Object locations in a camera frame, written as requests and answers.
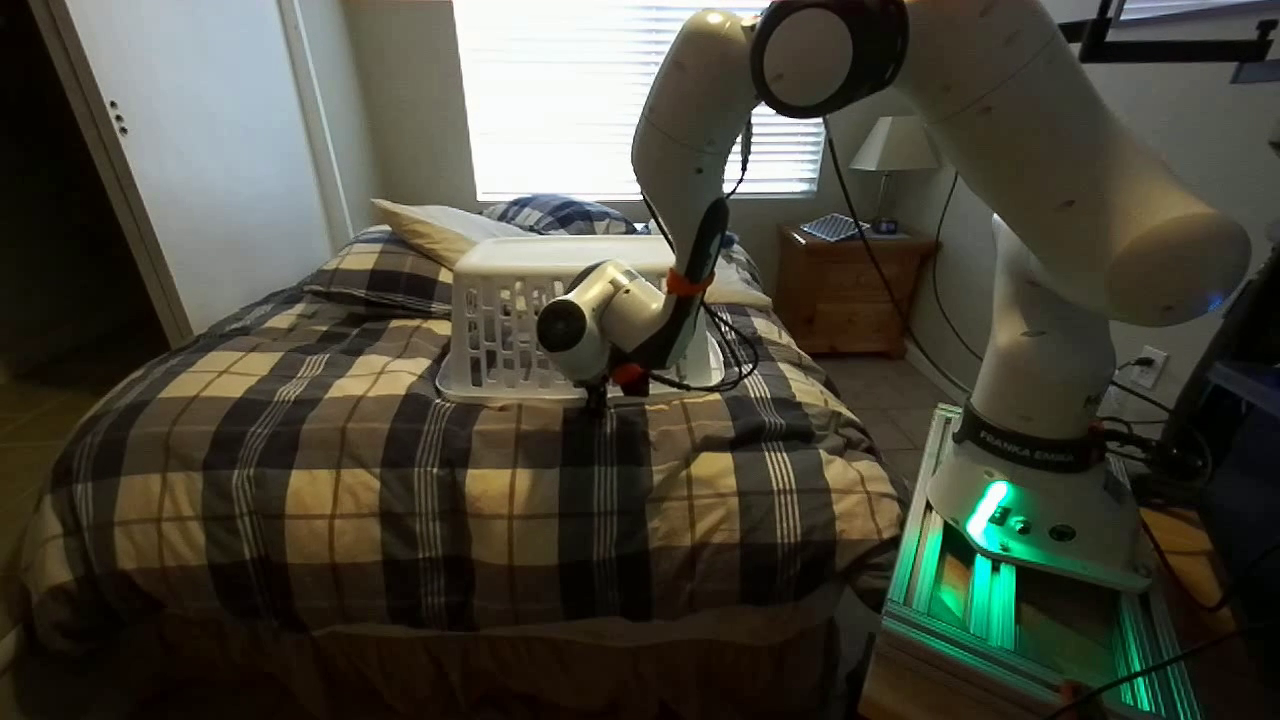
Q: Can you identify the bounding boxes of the white plastic washing basket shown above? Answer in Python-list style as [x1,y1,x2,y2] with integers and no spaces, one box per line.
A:
[437,236,734,402]

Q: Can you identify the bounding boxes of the window blinds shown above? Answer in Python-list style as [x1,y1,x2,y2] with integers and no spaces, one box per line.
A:
[455,0,824,219]

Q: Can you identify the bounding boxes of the plaid comforter bed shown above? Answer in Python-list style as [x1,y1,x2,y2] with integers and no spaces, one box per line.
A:
[7,234,905,720]

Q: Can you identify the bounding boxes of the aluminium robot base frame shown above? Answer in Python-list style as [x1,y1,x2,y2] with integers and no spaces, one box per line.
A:
[866,405,1200,720]

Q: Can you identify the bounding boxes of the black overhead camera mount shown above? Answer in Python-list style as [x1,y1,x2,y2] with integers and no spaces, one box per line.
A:
[1055,0,1280,64]

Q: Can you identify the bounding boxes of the white table lamp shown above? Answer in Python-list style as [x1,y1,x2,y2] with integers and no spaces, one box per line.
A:
[854,116,942,236]

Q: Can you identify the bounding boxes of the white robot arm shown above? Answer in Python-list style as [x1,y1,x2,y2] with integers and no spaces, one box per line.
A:
[537,0,1250,591]

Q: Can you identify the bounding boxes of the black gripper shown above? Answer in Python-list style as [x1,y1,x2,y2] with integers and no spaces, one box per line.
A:
[584,351,653,402]

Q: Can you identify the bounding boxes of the white closet door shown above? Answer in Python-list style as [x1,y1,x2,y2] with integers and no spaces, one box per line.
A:
[29,0,333,343]

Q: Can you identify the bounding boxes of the book on nightstand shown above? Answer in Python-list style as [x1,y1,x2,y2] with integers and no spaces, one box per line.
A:
[800,211,873,244]

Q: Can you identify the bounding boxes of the wooden nightstand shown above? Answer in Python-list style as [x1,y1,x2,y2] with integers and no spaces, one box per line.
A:
[778,225,937,355]

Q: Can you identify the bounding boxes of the blue plaid pillow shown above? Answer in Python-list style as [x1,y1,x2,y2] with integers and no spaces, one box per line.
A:
[487,191,640,236]

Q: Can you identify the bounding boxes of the cream pillow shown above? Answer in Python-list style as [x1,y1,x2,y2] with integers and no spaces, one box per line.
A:
[373,201,530,270]

